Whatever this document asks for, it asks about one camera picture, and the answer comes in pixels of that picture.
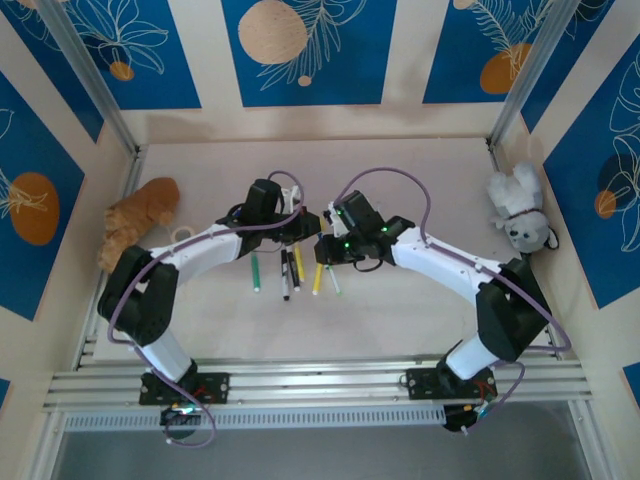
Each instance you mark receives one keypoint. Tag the aluminium frame post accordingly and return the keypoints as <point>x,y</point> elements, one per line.
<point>88,65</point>
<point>532,65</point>

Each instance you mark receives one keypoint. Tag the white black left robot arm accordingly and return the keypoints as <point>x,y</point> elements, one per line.
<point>200,250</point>

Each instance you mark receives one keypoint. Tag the plain yellow highlighter pen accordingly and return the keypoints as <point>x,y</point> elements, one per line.
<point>318,280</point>

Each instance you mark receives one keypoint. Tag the beige tape roll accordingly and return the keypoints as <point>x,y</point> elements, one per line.
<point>174,234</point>

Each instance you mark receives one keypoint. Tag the speckled yellow highlighter pen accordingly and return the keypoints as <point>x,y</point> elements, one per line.
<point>299,265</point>

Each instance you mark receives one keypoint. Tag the black marker white lettering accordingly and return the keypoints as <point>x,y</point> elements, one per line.
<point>290,265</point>

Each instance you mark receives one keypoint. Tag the white felt pen blue end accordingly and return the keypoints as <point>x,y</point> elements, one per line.
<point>320,235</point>

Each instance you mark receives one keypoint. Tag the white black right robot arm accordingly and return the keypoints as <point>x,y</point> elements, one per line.
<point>440,260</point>

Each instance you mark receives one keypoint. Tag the black marker pen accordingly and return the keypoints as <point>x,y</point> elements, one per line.
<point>284,280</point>

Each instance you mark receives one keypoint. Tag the white felt pen green end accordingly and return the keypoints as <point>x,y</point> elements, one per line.
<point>334,280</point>

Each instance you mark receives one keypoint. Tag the green marker pen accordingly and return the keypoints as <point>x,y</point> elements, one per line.
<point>256,275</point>

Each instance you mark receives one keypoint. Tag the black controller board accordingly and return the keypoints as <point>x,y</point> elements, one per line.
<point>460,417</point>
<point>180,415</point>

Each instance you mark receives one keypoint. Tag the orange plush toy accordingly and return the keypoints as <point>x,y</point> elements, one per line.
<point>140,210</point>

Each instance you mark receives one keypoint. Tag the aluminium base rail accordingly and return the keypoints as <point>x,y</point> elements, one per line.
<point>320,385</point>

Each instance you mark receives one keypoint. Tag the white grey plush dog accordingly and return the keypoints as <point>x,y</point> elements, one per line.
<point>520,200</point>

